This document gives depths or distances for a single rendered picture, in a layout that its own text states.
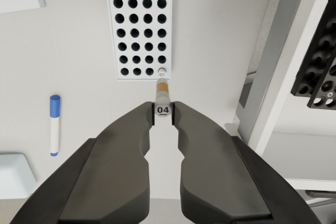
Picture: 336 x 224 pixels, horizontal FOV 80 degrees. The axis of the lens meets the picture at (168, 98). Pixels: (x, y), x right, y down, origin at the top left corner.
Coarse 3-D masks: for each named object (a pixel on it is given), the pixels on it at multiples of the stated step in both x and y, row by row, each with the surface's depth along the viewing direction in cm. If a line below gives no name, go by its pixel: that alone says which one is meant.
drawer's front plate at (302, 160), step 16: (224, 128) 32; (272, 144) 29; (288, 144) 29; (304, 144) 30; (320, 144) 30; (272, 160) 26; (288, 160) 26; (304, 160) 27; (320, 160) 27; (288, 176) 24; (304, 176) 24; (320, 176) 24
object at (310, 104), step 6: (312, 96) 22; (318, 96) 22; (324, 96) 22; (330, 96) 22; (312, 102) 22; (318, 102) 23; (324, 102) 22; (330, 102) 23; (318, 108) 22; (324, 108) 22; (330, 108) 23
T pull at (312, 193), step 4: (308, 192) 28; (312, 192) 28; (316, 192) 28; (320, 192) 28; (324, 192) 28; (328, 192) 28; (332, 192) 28; (312, 196) 28; (316, 196) 28; (320, 196) 28; (324, 196) 28; (328, 196) 28; (332, 196) 28
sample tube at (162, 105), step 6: (162, 78) 17; (156, 84) 17; (162, 84) 16; (156, 90) 16; (162, 90) 15; (168, 90) 16; (156, 96) 15; (162, 96) 14; (168, 96) 15; (156, 102) 14; (162, 102) 13; (168, 102) 14; (156, 108) 14; (162, 108) 14; (168, 108) 14; (156, 114) 14; (162, 114) 14; (168, 114) 14
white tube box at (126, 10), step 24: (120, 0) 29; (144, 0) 29; (168, 0) 26; (120, 24) 28; (144, 24) 28; (168, 24) 28; (120, 48) 30; (144, 48) 29; (168, 48) 29; (120, 72) 31; (144, 72) 31; (168, 72) 31
